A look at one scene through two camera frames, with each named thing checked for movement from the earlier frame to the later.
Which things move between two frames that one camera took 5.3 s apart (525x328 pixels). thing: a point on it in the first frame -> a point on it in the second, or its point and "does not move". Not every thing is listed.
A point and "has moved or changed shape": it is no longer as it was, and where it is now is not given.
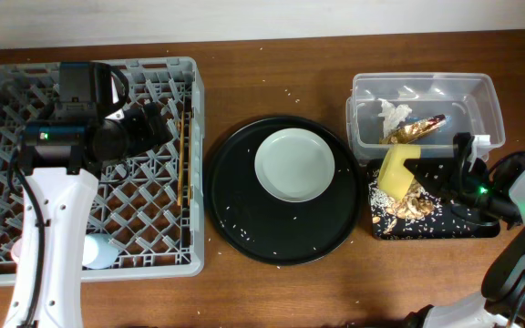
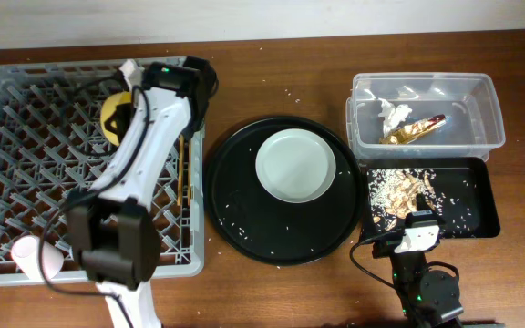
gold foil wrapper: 412,128 does not move
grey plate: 294,164 does not move
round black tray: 270,230 does not move
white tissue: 410,133 -> 394,115
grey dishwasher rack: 152,206 does not move
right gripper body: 474,189 -> 387,247
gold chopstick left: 180,161 does not move
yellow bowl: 394,178 has moved or changed shape
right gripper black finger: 436,174 -> 421,204
